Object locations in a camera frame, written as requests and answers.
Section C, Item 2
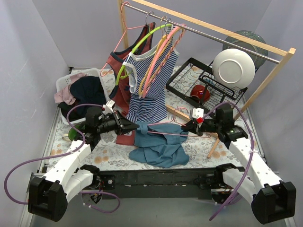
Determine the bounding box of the purple cable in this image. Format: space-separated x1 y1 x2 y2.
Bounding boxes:
3 103 121 214
202 102 256 221

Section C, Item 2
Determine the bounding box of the white plastic laundry basket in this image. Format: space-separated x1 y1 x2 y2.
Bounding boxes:
56 68 110 125

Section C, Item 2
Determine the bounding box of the floral table mat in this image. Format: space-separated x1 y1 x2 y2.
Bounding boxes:
45 68 264 171

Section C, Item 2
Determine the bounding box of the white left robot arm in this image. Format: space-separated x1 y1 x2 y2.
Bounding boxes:
28 106 189 222

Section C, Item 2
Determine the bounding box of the thick pink plastic hanger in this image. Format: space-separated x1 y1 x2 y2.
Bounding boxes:
141 23 187 98

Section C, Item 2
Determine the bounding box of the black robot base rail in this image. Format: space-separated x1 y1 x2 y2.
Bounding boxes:
71 167 240 201

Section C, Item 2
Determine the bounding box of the red tank top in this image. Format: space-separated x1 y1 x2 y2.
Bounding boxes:
107 22 156 145

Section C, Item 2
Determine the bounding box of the red ceramic bowl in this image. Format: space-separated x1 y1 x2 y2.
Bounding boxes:
190 85 211 103

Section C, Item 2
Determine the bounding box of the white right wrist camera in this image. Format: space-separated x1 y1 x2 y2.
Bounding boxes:
189 108 204 124

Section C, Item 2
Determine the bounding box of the pink garment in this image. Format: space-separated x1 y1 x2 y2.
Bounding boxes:
54 72 87 105

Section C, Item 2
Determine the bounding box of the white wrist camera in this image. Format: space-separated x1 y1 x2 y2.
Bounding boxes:
103 100 116 115
189 108 204 124

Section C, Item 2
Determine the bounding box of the pink wire hanger at post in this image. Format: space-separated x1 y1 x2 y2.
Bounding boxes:
99 1 149 77

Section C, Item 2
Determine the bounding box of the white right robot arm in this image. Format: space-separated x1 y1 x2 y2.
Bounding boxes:
190 102 296 224

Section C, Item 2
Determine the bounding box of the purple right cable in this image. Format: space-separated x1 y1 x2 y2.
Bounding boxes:
202 102 256 221

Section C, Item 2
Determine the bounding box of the green plastic hanger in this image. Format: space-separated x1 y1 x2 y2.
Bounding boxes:
116 24 172 86

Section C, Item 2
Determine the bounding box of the yellow plastic hanger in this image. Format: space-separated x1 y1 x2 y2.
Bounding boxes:
138 32 171 98

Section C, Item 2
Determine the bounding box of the white ceramic plate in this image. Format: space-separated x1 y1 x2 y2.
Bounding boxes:
212 48 255 89

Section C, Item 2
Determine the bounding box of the thin pink wire hanger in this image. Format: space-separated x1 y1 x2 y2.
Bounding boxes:
140 105 217 138

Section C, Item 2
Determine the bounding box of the wooden clothes rack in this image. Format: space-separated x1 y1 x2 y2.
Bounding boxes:
117 0 296 158

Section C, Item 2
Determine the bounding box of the dark navy garment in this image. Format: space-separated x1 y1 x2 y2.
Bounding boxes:
58 76 107 117

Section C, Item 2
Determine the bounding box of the black wire dish rack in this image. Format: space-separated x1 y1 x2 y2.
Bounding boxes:
166 58 247 113

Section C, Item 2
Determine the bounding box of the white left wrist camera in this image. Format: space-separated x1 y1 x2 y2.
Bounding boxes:
103 100 116 115

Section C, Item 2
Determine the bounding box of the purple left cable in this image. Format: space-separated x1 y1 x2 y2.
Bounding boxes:
3 103 121 214

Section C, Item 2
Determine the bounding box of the green mug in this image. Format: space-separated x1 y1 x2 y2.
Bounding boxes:
62 123 85 142

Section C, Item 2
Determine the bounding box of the blue white striped tank top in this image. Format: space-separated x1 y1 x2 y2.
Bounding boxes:
123 44 179 123

